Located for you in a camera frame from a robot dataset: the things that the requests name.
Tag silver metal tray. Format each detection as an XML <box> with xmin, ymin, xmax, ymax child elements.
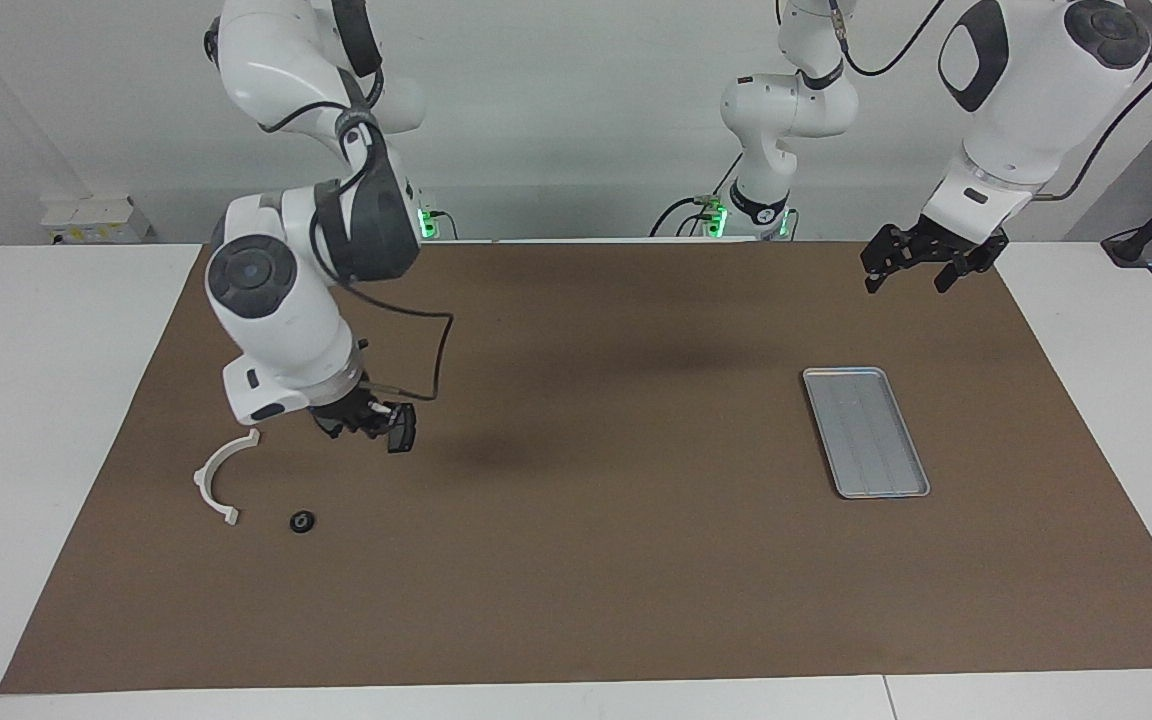
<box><xmin>802</xmin><ymin>366</ymin><xmax>932</xmax><ymax>500</ymax></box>

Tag brown table mat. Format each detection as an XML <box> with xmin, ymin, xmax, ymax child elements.
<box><xmin>0</xmin><ymin>240</ymin><xmax>1152</xmax><ymax>696</ymax></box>

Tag white power strip box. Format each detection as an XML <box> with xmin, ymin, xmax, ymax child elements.
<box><xmin>40</xmin><ymin>194</ymin><xmax>153</xmax><ymax>245</ymax></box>

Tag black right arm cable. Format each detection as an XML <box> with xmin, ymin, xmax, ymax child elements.
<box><xmin>261</xmin><ymin>70</ymin><xmax>456</xmax><ymax>403</ymax></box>

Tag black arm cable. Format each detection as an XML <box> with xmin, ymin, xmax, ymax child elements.
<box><xmin>261</xmin><ymin>70</ymin><xmax>456</xmax><ymax>403</ymax></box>
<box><xmin>829</xmin><ymin>0</ymin><xmax>1152</xmax><ymax>202</ymax></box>

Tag white half-ring bracket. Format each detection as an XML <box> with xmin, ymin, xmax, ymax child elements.
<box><xmin>193</xmin><ymin>428</ymin><xmax>263</xmax><ymax>528</ymax></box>

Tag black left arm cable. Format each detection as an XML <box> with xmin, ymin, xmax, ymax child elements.
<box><xmin>829</xmin><ymin>0</ymin><xmax>1152</xmax><ymax>202</ymax></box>

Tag black base cables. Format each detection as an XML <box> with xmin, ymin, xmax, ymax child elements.
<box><xmin>648</xmin><ymin>152</ymin><xmax>743</xmax><ymax>239</ymax></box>

